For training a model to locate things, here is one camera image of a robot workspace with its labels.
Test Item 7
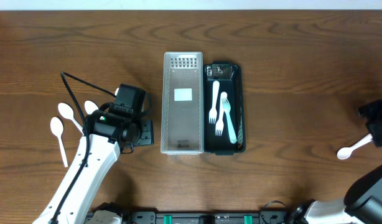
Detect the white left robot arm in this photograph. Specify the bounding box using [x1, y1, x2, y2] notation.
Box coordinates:
[34, 110, 154, 223]

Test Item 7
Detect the clear plastic perforated basket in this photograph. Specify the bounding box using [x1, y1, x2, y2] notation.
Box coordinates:
[161, 52, 204, 155]

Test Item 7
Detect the white plastic spoon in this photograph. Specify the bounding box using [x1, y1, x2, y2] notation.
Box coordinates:
[58, 103, 83, 134]
[337, 134, 373, 160]
[84, 100, 98, 114]
[50, 117, 68, 167]

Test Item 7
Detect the white plastic fork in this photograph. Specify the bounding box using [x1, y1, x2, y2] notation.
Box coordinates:
[208, 81, 220, 124]
[215, 91, 228, 136]

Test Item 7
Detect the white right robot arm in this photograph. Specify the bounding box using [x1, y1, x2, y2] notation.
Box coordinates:
[286, 100, 382, 224]

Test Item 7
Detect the pale green plastic fork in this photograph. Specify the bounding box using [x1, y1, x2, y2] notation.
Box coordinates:
[221, 98, 237, 144]

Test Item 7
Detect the white label sticker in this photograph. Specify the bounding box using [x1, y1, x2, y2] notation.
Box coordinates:
[174, 88, 192, 101]

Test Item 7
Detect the black plastic perforated basket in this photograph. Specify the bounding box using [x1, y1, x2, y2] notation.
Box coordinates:
[203, 61, 246, 155]

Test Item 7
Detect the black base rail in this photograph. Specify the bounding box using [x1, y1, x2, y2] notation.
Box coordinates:
[84, 200, 305, 224]

